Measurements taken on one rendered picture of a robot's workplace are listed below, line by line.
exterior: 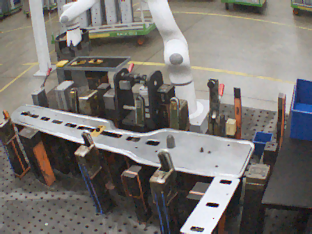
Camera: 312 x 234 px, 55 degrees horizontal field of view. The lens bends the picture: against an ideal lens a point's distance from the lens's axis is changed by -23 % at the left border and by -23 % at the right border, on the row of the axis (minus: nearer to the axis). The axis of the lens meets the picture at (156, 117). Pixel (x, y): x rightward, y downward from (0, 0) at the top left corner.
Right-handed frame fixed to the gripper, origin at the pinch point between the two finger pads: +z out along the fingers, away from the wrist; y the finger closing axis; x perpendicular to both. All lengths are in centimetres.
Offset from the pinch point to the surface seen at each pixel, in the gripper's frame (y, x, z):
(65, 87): 18.8, -0.8, 12.0
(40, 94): 10.8, -24.9, 18.9
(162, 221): 75, 57, 42
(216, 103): 41, 74, 10
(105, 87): 19.7, 22.6, 13.3
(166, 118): 29, 51, 24
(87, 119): 31.6, 15.4, 23.0
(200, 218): 90, 74, 23
